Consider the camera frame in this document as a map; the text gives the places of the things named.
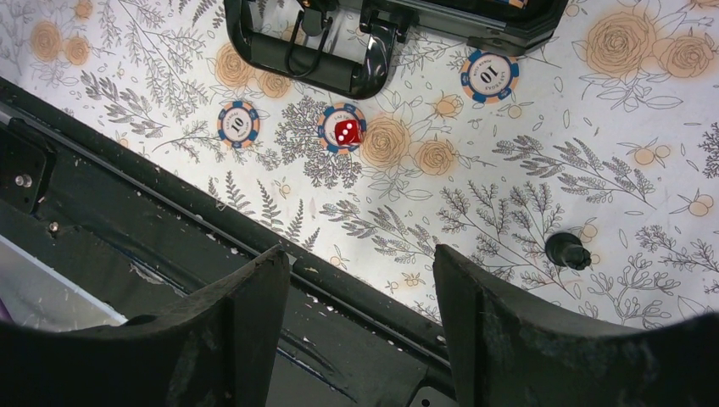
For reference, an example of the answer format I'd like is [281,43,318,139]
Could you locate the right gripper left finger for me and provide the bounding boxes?
[1,246,290,406]

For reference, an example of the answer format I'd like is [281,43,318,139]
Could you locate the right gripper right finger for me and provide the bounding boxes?
[433,244,718,406]

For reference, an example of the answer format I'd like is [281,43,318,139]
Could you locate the black poker chip case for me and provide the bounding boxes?
[223,1,567,99]

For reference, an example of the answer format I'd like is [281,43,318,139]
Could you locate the black small knob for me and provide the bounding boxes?
[544,232,592,271]

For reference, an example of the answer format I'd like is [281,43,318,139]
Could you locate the floral table mat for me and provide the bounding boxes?
[1,1,718,329]

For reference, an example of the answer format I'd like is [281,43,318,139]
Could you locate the poker chip left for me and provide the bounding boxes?
[216,100,261,149]

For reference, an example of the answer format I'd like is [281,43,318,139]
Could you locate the poker chip with die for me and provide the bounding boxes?
[317,103,367,154]

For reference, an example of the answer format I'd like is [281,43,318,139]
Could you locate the poker chip right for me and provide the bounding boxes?
[460,50,520,104]

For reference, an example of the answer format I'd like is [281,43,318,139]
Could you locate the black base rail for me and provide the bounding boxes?
[1,81,455,406]

